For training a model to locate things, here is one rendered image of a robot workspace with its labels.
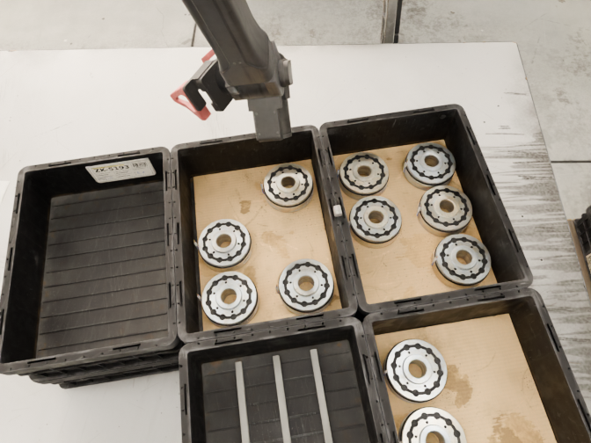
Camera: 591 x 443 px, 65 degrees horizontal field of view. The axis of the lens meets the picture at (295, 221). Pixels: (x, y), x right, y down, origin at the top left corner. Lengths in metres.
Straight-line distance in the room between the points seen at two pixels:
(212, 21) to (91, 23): 2.39
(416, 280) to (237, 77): 0.52
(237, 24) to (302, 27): 2.07
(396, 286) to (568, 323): 0.40
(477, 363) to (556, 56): 2.00
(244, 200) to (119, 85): 0.62
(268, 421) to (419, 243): 0.44
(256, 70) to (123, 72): 0.93
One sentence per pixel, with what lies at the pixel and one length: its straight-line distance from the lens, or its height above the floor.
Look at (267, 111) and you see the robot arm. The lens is 0.69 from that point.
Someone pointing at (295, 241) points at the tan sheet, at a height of 0.83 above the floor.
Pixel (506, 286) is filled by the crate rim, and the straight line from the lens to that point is 0.85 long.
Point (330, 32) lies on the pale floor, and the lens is 2.55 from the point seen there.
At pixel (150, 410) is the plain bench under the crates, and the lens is 1.03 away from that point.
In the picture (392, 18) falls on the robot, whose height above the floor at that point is 0.67.
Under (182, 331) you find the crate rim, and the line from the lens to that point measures 0.79.
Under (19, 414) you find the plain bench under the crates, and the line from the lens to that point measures 1.14.
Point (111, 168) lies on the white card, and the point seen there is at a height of 0.90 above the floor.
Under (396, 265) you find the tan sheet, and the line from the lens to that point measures 0.92.
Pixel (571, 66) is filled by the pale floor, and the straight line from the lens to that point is 2.67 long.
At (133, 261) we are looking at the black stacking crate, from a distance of 0.98.
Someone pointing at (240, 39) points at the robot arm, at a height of 1.33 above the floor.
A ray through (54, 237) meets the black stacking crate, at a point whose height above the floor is 0.83.
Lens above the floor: 1.68
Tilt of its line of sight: 63 degrees down
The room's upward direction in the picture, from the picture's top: 4 degrees counter-clockwise
